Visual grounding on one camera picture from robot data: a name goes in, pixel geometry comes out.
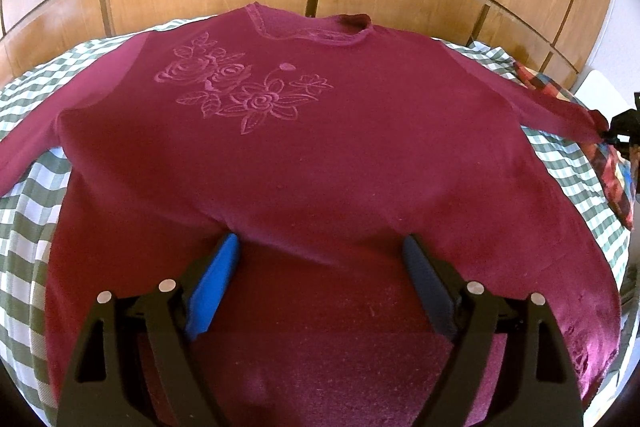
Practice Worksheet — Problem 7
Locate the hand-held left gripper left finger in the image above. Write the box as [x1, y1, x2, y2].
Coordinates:
[56, 232, 242, 427]

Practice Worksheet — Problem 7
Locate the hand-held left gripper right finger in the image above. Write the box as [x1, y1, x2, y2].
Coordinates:
[401, 233, 585, 427]

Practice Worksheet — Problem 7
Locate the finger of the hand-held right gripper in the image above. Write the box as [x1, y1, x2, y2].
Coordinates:
[597, 108, 640, 146]

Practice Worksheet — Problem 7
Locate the maroon embroidered sweater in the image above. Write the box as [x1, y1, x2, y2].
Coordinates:
[0, 1, 623, 427]

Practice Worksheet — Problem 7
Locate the colourful patchwork cloth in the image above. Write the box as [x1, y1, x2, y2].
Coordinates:
[515, 61, 640, 230]

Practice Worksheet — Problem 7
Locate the green white checked bedspread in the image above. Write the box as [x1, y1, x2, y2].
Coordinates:
[0, 19, 636, 427]

